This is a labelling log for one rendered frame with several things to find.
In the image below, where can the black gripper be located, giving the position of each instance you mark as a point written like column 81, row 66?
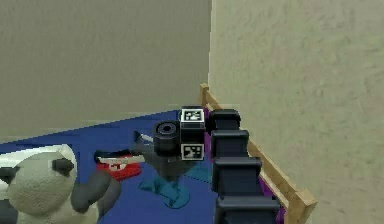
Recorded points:
column 166, row 140

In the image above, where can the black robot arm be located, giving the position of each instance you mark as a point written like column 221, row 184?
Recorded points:
column 233, row 176

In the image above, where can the blue toy model airplane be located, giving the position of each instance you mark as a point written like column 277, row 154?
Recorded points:
column 173, row 195

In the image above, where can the red and white flat object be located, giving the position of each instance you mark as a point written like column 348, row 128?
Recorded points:
column 125, row 171

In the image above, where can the black and white panda plush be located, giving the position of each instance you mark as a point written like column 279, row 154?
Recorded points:
column 36, row 190

